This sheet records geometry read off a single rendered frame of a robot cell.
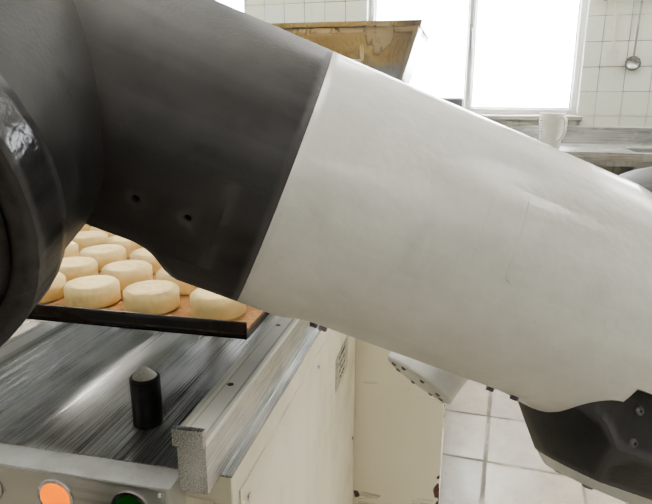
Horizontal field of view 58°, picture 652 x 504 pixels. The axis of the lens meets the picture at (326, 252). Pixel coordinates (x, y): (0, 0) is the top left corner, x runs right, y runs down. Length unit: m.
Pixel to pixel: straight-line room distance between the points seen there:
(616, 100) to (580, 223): 4.07
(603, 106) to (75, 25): 4.13
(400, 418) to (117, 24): 1.21
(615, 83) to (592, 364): 4.08
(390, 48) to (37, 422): 0.87
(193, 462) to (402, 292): 0.42
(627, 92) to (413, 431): 3.27
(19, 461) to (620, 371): 0.59
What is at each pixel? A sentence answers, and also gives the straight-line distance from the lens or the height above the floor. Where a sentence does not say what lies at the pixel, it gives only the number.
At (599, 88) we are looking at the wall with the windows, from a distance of 4.25.
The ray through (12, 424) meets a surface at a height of 0.84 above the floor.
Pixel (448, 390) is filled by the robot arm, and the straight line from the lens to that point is 0.50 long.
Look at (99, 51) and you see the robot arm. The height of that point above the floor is 1.20.
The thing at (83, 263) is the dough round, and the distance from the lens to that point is 0.67.
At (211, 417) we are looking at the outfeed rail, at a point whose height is 0.90.
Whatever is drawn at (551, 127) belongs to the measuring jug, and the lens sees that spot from 3.66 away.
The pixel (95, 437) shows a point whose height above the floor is 0.84.
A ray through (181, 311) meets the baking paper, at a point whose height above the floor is 1.00.
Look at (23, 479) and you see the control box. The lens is 0.68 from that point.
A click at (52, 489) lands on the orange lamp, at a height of 0.82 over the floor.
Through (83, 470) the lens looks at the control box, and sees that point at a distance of 0.65.
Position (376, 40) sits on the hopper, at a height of 1.29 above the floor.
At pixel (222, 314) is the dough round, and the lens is 0.52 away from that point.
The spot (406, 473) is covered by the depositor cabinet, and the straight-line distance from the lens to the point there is 1.40.
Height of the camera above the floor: 1.19
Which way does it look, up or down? 15 degrees down
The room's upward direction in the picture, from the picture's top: straight up
